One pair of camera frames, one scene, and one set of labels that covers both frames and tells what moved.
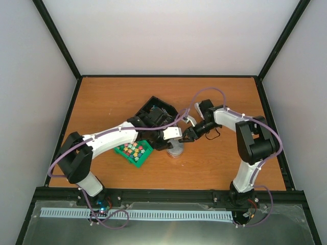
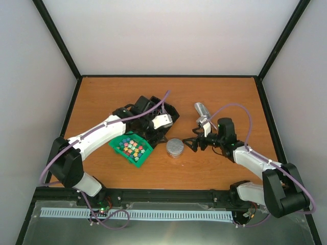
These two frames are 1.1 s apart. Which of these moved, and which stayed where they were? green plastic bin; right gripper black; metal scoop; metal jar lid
Moved: right gripper black
Stayed: metal scoop; metal jar lid; green plastic bin
